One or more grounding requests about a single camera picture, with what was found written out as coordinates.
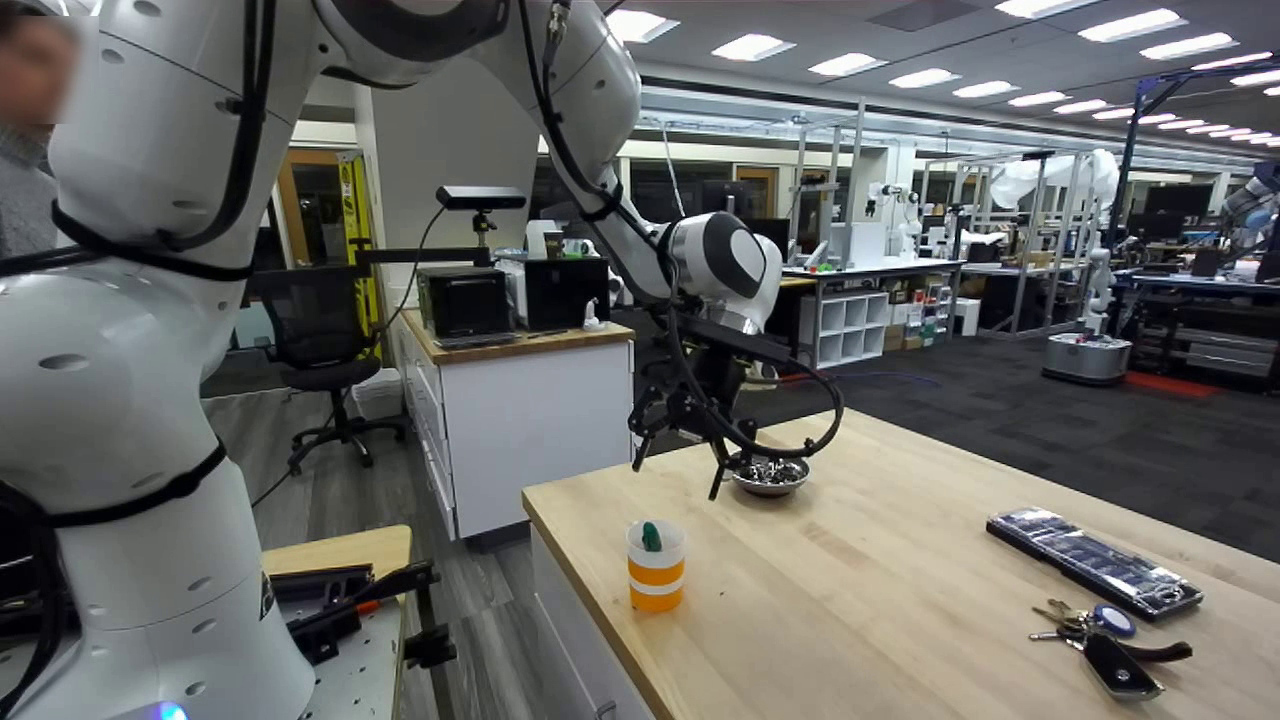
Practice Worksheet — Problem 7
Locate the white cabinet with wooden top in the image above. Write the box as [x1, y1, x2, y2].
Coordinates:
[396, 310, 641, 545]

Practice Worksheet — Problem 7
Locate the ceiling light panel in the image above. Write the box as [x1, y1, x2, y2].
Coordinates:
[883, 65, 963, 95]
[706, 33, 798, 68]
[606, 7, 682, 49]
[1074, 4, 1193, 49]
[803, 49, 886, 85]

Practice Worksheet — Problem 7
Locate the black monitor box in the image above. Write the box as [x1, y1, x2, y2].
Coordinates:
[410, 264, 520, 344]

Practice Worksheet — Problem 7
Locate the black office chair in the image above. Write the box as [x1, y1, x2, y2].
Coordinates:
[260, 264, 406, 472]

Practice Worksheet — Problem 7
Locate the orange and white mug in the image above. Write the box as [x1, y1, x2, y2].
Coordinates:
[624, 516, 693, 621]

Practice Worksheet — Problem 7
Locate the small metal bowl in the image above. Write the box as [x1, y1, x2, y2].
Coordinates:
[722, 449, 815, 505]

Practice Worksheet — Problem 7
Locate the black computer box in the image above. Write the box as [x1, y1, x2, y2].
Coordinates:
[520, 255, 617, 332]

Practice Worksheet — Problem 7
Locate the white shelving unit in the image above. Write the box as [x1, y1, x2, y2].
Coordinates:
[796, 284, 895, 375]

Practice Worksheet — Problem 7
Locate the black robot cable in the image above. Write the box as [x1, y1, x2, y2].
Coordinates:
[515, 0, 849, 466]

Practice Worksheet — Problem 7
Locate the black camera on stand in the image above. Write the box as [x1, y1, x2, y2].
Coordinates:
[357, 181, 530, 272]

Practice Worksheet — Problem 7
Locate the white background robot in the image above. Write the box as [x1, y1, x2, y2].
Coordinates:
[1041, 148, 1135, 387]

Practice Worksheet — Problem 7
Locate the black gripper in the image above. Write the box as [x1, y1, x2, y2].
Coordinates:
[627, 315, 759, 505]

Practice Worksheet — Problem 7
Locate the wooden door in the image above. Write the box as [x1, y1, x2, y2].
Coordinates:
[266, 142, 362, 272]

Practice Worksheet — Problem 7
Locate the wooden background desk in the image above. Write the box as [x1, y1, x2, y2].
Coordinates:
[774, 266, 818, 324]

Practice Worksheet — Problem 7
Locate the black clamp mount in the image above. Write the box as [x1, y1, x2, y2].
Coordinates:
[265, 558, 458, 673]

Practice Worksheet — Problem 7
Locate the bunch of keys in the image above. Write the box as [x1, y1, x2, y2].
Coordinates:
[1026, 595, 1194, 704]

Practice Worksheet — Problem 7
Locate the black remote control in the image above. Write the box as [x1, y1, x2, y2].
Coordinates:
[982, 509, 1207, 622]

